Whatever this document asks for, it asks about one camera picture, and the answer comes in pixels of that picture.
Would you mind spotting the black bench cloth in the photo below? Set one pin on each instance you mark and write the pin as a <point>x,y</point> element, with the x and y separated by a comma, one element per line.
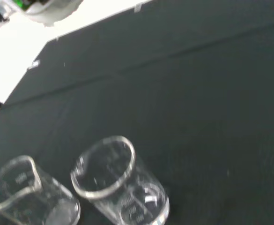
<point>174,93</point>

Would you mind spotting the clear cloth clip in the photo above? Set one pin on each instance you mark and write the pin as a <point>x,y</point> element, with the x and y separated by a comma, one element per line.
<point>57,38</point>
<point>33,63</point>
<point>138,8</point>

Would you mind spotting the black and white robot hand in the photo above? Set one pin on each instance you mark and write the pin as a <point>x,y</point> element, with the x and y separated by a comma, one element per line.
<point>54,11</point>

